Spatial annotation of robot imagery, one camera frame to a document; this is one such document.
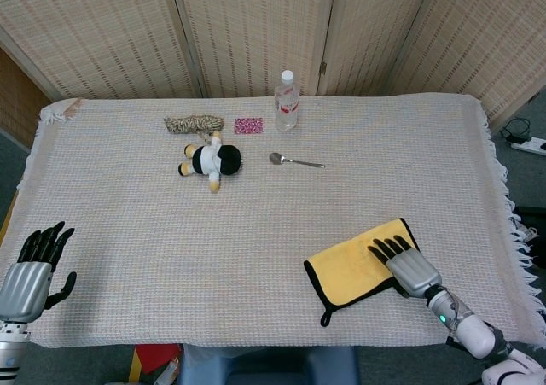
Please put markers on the red yellow package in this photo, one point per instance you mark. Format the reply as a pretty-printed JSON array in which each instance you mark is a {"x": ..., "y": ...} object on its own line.
[{"x": 153, "y": 359}]

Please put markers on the beige waffle-weave tablecloth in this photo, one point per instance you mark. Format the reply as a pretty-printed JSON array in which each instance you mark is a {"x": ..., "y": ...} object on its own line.
[{"x": 256, "y": 240}]

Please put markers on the patterned beige fabric pouch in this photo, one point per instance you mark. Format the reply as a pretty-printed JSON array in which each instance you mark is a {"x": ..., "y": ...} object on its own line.
[{"x": 192, "y": 124}]

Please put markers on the woven folding screen panel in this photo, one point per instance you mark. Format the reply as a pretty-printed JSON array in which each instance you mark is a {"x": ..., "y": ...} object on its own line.
[
  {"x": 98, "y": 30},
  {"x": 256, "y": 30},
  {"x": 375, "y": 39},
  {"x": 482, "y": 39}
]

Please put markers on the white power strip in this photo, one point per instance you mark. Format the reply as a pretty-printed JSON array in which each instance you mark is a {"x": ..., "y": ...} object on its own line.
[{"x": 531, "y": 147}]

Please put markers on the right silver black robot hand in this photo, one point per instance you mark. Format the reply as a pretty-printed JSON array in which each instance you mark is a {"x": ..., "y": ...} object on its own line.
[{"x": 411, "y": 270}]

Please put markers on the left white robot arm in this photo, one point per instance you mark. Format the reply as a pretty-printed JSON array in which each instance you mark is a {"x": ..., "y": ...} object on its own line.
[{"x": 8, "y": 351}]

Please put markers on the black white yellow plush doll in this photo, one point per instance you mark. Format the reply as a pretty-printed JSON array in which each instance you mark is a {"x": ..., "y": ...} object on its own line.
[{"x": 213, "y": 159}]

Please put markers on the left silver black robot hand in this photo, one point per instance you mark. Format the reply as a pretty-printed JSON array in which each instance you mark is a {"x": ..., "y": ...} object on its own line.
[{"x": 25, "y": 287}]

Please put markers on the yellow grey black-trimmed towel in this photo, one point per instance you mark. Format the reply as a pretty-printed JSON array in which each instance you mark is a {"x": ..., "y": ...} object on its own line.
[{"x": 345, "y": 274}]

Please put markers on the metal screen hinge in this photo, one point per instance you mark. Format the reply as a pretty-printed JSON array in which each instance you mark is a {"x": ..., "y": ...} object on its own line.
[{"x": 323, "y": 68}]

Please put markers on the clear plastic water bottle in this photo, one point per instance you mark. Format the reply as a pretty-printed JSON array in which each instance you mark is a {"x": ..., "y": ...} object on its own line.
[{"x": 286, "y": 107}]

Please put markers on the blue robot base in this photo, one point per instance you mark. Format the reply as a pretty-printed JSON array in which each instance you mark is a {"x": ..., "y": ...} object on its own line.
[{"x": 268, "y": 365}]

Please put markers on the metal spoon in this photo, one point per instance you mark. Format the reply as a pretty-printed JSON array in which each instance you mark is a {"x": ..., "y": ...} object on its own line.
[{"x": 276, "y": 158}]

